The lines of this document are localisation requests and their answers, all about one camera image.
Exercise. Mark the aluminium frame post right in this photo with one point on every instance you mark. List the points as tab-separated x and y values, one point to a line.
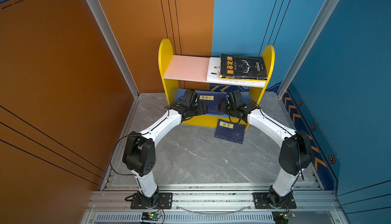
319	23

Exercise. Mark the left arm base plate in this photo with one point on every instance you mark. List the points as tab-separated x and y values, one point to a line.
160	200

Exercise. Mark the yellow pink blue bookshelf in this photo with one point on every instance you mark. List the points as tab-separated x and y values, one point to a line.
176	68

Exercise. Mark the navy book rearmost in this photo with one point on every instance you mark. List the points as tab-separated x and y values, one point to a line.
230	132

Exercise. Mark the aluminium frame post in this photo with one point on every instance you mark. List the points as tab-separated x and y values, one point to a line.
319	23
103	23

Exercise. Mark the white book brown pattern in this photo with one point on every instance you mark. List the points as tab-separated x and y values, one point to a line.
213	76

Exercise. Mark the yellow cartoon cover book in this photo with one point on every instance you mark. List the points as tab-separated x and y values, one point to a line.
243	79

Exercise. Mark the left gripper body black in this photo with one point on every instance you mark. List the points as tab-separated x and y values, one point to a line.
197	110

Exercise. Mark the left green circuit board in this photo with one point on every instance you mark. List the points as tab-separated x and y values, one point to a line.
151	217

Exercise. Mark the navy book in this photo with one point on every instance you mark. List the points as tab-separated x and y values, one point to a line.
213	101

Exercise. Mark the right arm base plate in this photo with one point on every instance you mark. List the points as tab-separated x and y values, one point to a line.
259	200

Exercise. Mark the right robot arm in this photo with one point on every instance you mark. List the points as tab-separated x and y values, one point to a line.
295	147

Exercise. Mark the right circuit board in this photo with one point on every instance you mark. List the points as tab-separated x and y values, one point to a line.
282	217

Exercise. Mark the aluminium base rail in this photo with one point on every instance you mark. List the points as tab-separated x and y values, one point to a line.
308	196

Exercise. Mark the black book yellow title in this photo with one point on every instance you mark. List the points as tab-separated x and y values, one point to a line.
243	67

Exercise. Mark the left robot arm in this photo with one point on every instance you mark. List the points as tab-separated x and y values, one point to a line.
140	150

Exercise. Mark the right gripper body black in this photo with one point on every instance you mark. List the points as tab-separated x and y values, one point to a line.
226	108

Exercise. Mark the aluminium frame post left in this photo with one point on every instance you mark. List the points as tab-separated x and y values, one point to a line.
103	23

